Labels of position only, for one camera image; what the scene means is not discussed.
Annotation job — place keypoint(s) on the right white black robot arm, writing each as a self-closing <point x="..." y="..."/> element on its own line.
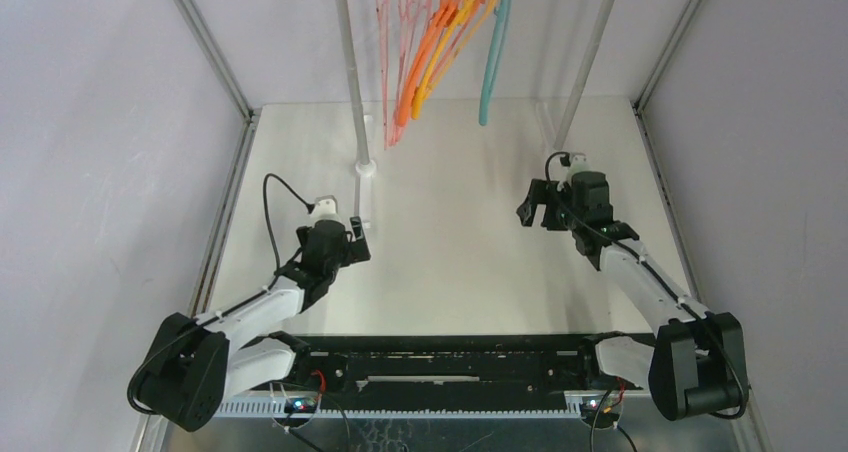
<point x="696" y="364"/>

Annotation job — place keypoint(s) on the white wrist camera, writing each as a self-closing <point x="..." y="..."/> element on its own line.
<point x="574" y="163"/>
<point x="325" y="212"/>

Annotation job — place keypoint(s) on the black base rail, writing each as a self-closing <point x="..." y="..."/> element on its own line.
<point x="447" y="375"/>

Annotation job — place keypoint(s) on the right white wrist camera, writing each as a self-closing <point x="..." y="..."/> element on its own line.
<point x="574" y="163"/>

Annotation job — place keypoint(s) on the aluminium frame post left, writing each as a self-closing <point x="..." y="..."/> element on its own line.
<point x="219" y="65"/>

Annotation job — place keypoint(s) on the large orange plastic hanger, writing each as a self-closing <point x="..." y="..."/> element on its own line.
<point x="431" y="50"/>

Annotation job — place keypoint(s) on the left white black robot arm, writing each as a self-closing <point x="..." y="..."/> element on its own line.
<point x="194" y="364"/>

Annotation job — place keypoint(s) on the yellow plastic hanger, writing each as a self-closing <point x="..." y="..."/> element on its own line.
<point x="444" y="45"/>

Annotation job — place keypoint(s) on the white hanger rack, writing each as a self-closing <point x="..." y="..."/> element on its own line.
<point x="365" y="167"/>

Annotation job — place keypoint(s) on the teal plastic hanger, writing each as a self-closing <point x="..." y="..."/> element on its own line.
<point x="498" y="39"/>

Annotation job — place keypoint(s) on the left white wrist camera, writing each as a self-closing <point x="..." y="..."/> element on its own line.
<point x="325" y="212"/>

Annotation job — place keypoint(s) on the aluminium frame post right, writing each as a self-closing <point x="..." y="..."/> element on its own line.
<point x="640" y="106"/>

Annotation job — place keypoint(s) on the aluminium frame post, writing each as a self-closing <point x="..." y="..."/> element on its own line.
<point x="219" y="65"/>
<point x="640" y="106"/>

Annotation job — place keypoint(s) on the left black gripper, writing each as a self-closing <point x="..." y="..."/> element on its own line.
<point x="354" y="251"/>

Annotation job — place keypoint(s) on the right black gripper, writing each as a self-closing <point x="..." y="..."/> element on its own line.
<point x="539" y="202"/>

